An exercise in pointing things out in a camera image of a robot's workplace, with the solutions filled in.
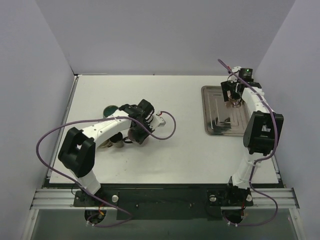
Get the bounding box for purple mug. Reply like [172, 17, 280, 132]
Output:
[123, 128, 149, 147]

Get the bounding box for green speckled mug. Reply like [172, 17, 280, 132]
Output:
[102, 105, 119, 118]

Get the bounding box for small brown cup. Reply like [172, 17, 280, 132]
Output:
[109, 132, 124, 148]

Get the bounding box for beige round mug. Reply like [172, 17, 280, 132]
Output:
[98, 139, 113, 149]

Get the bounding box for pink faceted mug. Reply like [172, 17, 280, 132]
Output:
[225, 98, 243, 106]

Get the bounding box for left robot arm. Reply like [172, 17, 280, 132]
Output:
[58, 99, 155, 206]

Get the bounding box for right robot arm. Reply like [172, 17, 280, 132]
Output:
[220, 66, 284, 190]

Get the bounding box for metal tray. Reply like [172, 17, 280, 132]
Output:
[201, 85, 250, 137]

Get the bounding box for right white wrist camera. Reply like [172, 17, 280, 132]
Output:
[227, 66, 242, 83]

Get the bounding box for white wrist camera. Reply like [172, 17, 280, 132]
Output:
[149, 111, 166, 130]
[227, 66, 242, 83]

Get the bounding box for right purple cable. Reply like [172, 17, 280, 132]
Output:
[217, 59, 280, 227]

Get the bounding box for purple cable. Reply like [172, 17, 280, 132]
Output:
[35, 110, 177, 228]
[217, 59, 280, 227]

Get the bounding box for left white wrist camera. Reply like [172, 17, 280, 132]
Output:
[149, 111, 166, 130]

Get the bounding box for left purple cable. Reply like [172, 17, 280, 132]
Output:
[35, 110, 177, 228]

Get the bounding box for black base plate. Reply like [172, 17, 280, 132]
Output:
[42, 183, 286, 222]

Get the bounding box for aluminium rail frame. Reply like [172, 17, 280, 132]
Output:
[29, 74, 300, 211]

